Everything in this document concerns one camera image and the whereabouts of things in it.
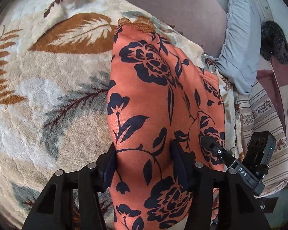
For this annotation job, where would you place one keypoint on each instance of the dark furry item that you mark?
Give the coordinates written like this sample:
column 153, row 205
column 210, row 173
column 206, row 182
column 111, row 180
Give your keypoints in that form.
column 273, row 42

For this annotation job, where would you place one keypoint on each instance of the light blue ruffled pillow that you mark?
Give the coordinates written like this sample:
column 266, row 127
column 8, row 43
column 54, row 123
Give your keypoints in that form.
column 240, row 53

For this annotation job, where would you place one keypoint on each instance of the orange floral garment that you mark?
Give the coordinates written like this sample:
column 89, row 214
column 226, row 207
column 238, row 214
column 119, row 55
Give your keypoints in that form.
column 157, row 95

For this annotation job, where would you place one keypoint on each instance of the striped beige floral quilt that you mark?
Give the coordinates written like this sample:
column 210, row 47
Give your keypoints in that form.
column 256, row 115

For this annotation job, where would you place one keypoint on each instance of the cream leaf-pattern fleece blanket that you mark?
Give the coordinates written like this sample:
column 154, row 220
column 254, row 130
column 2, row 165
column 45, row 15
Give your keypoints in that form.
column 54, row 74

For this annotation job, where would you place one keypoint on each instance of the mauve bed sheet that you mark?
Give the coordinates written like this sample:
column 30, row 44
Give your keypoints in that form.
column 201, row 21

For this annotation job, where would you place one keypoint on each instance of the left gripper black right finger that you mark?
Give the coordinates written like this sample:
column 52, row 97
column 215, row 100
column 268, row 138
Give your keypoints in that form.
column 237, row 206

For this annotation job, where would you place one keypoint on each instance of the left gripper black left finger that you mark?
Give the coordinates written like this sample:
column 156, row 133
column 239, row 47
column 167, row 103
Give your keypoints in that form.
column 53, row 209

